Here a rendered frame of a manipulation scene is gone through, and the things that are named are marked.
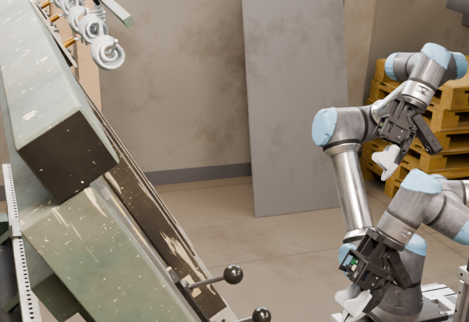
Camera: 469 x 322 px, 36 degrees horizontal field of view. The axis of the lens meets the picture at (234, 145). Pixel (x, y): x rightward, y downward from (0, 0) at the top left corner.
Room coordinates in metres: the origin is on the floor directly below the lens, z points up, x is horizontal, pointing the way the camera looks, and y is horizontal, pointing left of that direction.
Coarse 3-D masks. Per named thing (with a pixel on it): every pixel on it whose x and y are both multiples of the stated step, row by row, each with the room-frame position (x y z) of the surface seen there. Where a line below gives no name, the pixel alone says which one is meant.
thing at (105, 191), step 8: (104, 192) 1.18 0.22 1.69; (112, 200) 1.16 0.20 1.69; (112, 208) 1.16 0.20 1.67; (120, 216) 1.16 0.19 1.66; (128, 224) 1.17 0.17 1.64; (136, 232) 1.17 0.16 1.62; (136, 240) 1.17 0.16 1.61; (144, 240) 1.22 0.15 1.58; (144, 248) 1.18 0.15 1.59; (152, 256) 1.18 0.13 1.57; (160, 264) 1.19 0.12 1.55; (168, 272) 1.24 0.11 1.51; (168, 280) 1.20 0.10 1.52; (176, 288) 1.20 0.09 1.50; (184, 304) 1.21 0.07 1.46; (192, 312) 1.21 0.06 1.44; (200, 320) 1.22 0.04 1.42
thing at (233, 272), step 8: (232, 264) 1.22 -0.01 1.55; (224, 272) 1.21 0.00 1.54; (232, 272) 1.20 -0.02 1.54; (240, 272) 1.20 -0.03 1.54; (184, 280) 1.24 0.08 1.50; (208, 280) 1.22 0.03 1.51; (216, 280) 1.21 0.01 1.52; (232, 280) 1.19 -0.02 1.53; (240, 280) 1.20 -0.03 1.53; (192, 288) 1.23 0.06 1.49
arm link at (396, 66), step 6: (396, 54) 1.93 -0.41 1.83; (402, 54) 1.91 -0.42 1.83; (408, 54) 1.89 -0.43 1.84; (390, 60) 1.93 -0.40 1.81; (396, 60) 1.91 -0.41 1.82; (402, 60) 1.89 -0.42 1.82; (390, 66) 1.92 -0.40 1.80; (396, 66) 1.90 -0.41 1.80; (402, 66) 1.88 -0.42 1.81; (390, 72) 1.92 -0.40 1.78; (396, 72) 1.90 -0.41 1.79; (402, 72) 1.88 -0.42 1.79; (390, 78) 1.95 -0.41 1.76; (396, 78) 1.91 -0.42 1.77; (402, 78) 1.89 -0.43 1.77
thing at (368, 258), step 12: (372, 240) 1.38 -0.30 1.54; (384, 240) 1.38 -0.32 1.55; (348, 252) 1.40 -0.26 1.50; (360, 252) 1.38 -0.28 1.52; (372, 252) 1.38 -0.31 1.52; (384, 252) 1.38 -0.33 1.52; (348, 264) 1.41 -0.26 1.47; (360, 264) 1.36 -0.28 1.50; (372, 264) 1.35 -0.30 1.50; (384, 264) 1.38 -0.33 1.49; (348, 276) 1.38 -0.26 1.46; (360, 276) 1.34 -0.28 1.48; (372, 276) 1.36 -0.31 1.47; (384, 276) 1.36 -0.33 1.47; (372, 288) 1.36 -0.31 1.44
